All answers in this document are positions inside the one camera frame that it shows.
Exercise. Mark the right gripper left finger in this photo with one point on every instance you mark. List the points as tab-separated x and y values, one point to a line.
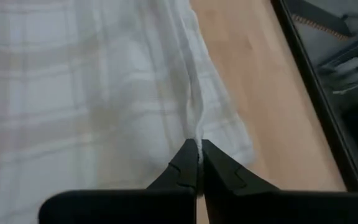
166	202

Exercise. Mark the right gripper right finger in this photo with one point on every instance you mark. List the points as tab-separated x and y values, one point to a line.
244	202

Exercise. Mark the white plaid towel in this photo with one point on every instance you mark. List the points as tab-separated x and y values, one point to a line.
89	93

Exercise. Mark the black hazard-striped floor mat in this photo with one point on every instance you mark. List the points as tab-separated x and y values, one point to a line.
322	18

